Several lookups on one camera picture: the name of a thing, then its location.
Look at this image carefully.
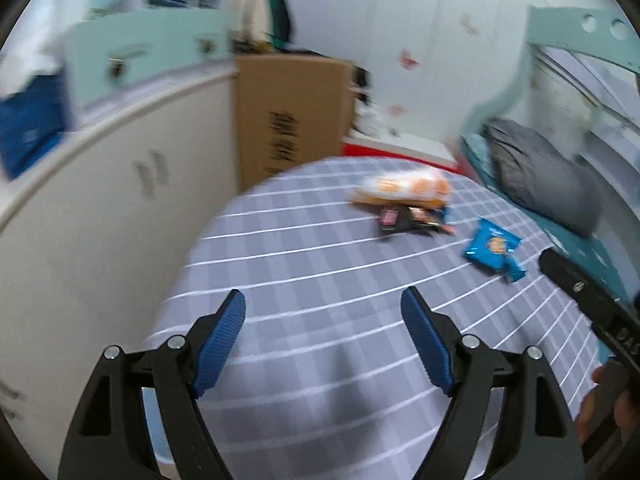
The long white cabinet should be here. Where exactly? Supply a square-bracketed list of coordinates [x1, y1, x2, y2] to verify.
[0, 60, 242, 443]

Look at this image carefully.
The blue patterned bag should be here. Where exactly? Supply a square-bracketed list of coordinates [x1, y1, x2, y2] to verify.
[0, 72, 69, 182]

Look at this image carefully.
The person's right hand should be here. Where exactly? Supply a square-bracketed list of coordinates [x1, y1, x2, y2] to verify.
[575, 361, 640, 465]

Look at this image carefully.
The mint bunk bed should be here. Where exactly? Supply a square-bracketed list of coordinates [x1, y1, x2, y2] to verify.
[459, 134, 640, 312]

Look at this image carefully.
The dark green jacket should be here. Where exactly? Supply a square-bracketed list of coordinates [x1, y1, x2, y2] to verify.
[267, 0, 294, 45]

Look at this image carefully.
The cream jacket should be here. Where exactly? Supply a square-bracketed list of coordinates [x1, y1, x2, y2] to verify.
[234, 0, 272, 42]

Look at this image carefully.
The blue snack packet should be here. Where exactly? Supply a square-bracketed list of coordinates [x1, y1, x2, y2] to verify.
[462, 217, 529, 284]

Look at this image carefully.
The black clothes heap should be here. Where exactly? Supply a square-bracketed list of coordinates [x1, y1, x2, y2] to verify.
[295, 49, 375, 107]

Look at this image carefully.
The white and red low table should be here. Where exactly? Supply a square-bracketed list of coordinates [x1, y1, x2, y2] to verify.
[342, 129, 459, 174]

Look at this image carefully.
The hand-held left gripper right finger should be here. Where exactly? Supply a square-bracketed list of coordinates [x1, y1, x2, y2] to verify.
[400, 286, 586, 480]

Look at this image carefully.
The grey checked tablecloth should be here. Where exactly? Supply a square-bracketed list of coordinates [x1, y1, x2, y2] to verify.
[142, 156, 622, 480]

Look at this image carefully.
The orange bread packet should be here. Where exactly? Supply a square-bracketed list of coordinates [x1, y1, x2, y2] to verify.
[352, 170, 452, 209]

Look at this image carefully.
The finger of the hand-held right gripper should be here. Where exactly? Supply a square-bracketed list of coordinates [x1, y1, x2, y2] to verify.
[538, 249, 622, 332]

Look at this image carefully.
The small white plastic bag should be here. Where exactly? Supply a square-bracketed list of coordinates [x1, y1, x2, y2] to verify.
[357, 105, 382, 137]

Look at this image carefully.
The teal two-drawer box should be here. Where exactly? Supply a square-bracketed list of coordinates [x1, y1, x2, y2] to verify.
[64, 7, 234, 112]

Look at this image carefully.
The brown cardboard box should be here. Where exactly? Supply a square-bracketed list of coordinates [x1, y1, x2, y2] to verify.
[235, 55, 359, 194]

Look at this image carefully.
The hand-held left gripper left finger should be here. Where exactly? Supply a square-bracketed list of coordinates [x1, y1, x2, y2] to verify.
[57, 288, 248, 480]

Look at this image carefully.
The dark snack wrapper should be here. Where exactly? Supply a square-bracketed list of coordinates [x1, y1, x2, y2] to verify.
[378, 204, 457, 239]

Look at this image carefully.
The white wardrobe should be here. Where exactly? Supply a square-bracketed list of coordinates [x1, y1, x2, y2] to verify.
[290, 0, 532, 162]

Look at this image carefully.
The grey duvet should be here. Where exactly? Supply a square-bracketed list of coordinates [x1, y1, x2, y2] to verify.
[481, 119, 607, 239]

